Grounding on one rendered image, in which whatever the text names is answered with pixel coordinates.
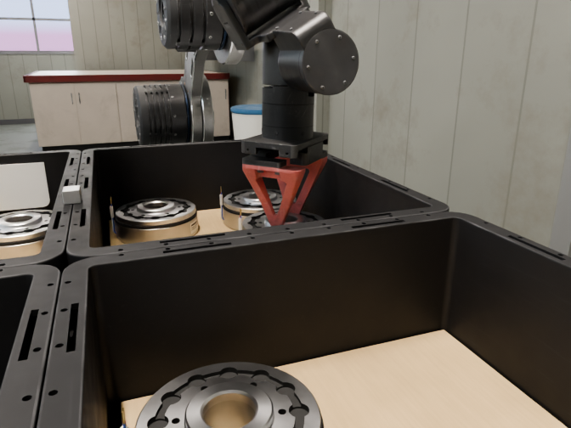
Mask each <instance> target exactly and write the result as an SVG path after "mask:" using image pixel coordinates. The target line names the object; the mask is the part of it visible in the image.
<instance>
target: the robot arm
mask: <svg viewBox="0 0 571 428"><path fill-rule="evenodd" d="M212 6H213V8H214V11H215V13H216V15H217V16H218V18H219V20H220V21H221V23H222V25H223V27H224V29H225V30H226V32H227V33H228V35H229V37H230V39H231V41H232V43H233V44H234V45H235V48H236V49H237V50H248V49H250V48H252V47H253V46H255V45H256V44H258V43H260V42H262V43H263V84H265V85H271V86H269V87H263V96H262V134H260V135H257V136H254V137H250V138H245V139H242V140H241V152H242V153H245V154H250V155H248V156H246V157H243V158H242V170H243V172H244V173H245V175H246V177H247V179H248V181H249V183H250V185H251V186H252V188H253V190H254V191H255V193H256V195H257V197H258V198H259V200H260V202H261V205H262V207H263V210H264V212H265V214H266V217H267V219H268V220H269V224H270V226H278V225H284V223H285V221H286V218H287V216H288V213H289V212H291V213H296V214H299V215H300V213H301V210H302V208H303V206H304V204H305V202H306V200H307V198H308V196H309V194H310V192H311V190H312V188H313V186H314V185H315V183H316V181H317V179H318V177H319V175H320V173H321V172H322V170H323V168H324V166H325V163H326V162H327V152H328V151H327V150H323V144H328V136H329V133H327V132H314V94H315V93H318V94H323V95H335V94H339V93H341V92H343V91H344V90H346V89H347V88H348V87H349V86H350V85H351V84H352V82H353V80H354V78H355V77H356V75H357V72H358V68H359V54H358V50H357V48H356V45H355V43H354V41H353V40H352V38H351V37H350V36H349V35H348V34H346V33H345V32H343V31H340V30H338V29H336V28H335V26H334V25H333V23H332V21H331V18H330V17H329V15H328V14H327V13H326V12H324V11H309V8H310V6H309V4H308V1H307V0H212ZM306 168H307V169H309V174H308V176H307V178H306V181H305V183H304V185H303V186H302V190H301V192H300V194H299V196H298V198H297V201H296V203H295V202H294V199H295V197H296V194H297V191H298V189H299V186H300V184H301V181H302V178H303V176H304V174H305V172H306ZM263 177H271V178H277V181H278V184H279V186H280V192H281V194H282V198H283V199H282V201H281V205H280V208H279V211H278V214H275V212H274V208H273V206H272V203H271V200H270V198H269V194H268V191H267V189H266V187H265V184H264V181H263Z"/></svg>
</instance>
